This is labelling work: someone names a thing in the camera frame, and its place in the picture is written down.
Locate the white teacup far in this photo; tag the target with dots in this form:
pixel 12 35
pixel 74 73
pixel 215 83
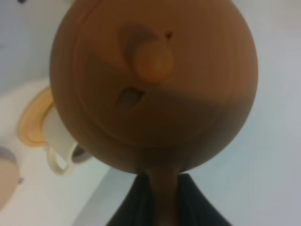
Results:
pixel 64 153

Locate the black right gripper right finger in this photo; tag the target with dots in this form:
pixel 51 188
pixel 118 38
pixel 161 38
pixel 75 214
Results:
pixel 193 207

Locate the brown clay teapot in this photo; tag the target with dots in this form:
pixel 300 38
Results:
pixel 154 87

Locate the orange coaster far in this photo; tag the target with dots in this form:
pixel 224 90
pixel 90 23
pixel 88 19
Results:
pixel 29 127

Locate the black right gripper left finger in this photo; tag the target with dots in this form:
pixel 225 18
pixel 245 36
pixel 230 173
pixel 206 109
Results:
pixel 138 207

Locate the beige round teapot coaster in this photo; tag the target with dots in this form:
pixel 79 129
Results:
pixel 9 175

